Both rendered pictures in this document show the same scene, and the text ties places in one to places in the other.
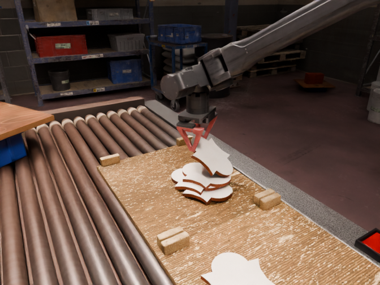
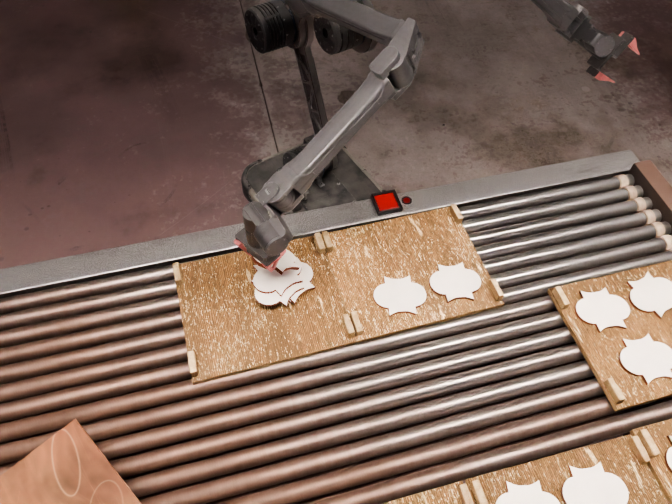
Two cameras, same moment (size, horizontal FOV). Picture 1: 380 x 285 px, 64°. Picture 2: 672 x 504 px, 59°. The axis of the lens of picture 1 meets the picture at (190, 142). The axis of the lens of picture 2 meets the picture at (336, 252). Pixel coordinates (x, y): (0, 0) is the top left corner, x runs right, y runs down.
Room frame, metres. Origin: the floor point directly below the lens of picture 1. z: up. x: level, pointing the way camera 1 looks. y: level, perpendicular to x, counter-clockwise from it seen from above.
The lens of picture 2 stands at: (0.37, 0.76, 2.27)
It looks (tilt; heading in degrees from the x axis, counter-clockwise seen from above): 54 degrees down; 282
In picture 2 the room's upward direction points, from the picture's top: 3 degrees clockwise
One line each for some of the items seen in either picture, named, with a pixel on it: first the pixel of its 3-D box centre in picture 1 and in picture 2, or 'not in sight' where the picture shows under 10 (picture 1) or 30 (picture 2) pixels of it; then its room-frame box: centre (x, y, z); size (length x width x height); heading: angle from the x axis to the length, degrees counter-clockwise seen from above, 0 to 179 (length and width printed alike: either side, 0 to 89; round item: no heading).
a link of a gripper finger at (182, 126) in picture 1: (194, 133); (267, 256); (0.72, -0.01, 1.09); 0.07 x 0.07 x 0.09; 65
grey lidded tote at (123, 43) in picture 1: (126, 41); not in sight; (5.05, 1.00, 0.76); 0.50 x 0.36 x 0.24; 125
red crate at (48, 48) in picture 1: (60, 44); not in sight; (4.61, 1.88, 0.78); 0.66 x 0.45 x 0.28; 119
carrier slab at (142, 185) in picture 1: (179, 183); (261, 303); (0.73, 0.03, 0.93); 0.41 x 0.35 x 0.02; 32
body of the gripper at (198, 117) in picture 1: (197, 103); (258, 234); (0.74, -0.02, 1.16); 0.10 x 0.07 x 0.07; 155
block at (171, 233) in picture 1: (170, 236); (348, 325); (0.49, 0.04, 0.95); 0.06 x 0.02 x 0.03; 122
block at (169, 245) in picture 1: (175, 243); (356, 323); (0.47, 0.03, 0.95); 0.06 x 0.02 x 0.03; 122
